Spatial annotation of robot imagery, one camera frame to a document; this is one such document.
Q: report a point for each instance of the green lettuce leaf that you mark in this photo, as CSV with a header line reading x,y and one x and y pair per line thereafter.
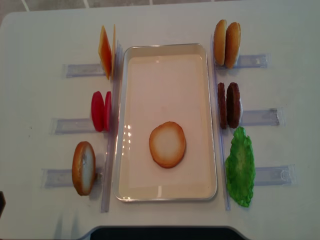
x,y
240,168

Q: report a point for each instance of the bread slice on tray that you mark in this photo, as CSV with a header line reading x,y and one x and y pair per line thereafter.
x,y
167,144

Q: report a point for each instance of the inner red tomato slice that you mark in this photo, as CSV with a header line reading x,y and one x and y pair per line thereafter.
x,y
107,111

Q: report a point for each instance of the red tomato slice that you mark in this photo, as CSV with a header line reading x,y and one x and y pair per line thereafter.
x,y
97,111
107,111

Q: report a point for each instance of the outer red tomato slice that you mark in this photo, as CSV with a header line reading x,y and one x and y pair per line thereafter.
x,y
97,111

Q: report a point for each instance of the inner brown meat patty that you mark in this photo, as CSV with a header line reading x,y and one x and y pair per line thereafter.
x,y
222,105

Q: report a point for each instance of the brown meat patty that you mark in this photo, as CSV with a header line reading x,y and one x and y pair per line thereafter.
x,y
233,105
222,105

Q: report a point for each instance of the outer brown meat patty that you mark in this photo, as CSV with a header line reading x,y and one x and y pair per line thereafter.
x,y
233,105

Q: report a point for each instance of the standing bread slice left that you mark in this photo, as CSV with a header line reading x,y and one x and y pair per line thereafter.
x,y
83,168

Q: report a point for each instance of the outer orange cheese slice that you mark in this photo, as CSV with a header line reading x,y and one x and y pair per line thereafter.
x,y
105,52

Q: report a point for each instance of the clear cheese holder track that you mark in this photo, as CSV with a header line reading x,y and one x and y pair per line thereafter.
x,y
82,70

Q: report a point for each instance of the clear tomato holder track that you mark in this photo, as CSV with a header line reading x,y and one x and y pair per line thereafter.
x,y
61,126

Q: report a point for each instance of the clear left bread holder track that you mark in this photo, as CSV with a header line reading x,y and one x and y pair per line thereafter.
x,y
56,178

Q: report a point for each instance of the clear lettuce holder track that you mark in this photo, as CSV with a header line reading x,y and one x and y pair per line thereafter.
x,y
275,176

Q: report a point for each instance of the white rectangular tray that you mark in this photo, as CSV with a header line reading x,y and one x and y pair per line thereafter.
x,y
164,83

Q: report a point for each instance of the inner bun slice right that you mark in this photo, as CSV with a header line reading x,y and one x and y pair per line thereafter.
x,y
219,42

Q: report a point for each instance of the bun slice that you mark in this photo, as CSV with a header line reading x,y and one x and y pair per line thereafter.
x,y
219,42
232,44

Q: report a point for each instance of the clear patty holder track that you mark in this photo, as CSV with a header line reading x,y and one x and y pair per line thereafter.
x,y
264,117

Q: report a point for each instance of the outer bun slice right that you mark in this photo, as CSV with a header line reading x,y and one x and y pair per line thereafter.
x,y
232,44

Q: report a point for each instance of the clear bun holder track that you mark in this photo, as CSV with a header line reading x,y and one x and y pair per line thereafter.
x,y
253,61

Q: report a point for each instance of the clear left long rail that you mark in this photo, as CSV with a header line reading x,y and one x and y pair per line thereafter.
x,y
113,132

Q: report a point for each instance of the clear long rail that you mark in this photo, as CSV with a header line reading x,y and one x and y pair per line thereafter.
x,y
113,132
219,130

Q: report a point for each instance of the clear right long rail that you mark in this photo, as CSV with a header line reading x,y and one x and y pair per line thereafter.
x,y
219,130

